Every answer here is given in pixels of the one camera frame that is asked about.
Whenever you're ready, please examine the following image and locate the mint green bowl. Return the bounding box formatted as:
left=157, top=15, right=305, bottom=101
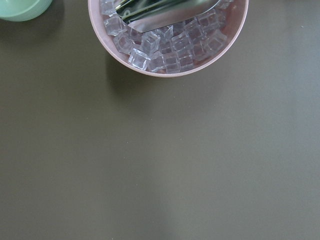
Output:
left=0, top=0, right=52, bottom=22

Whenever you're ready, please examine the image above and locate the steel ice scoop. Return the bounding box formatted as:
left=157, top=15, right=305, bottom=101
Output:
left=114, top=0, right=219, bottom=33

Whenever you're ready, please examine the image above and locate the pink bowl of ice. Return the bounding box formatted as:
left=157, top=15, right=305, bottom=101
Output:
left=88, top=0, right=249, bottom=78

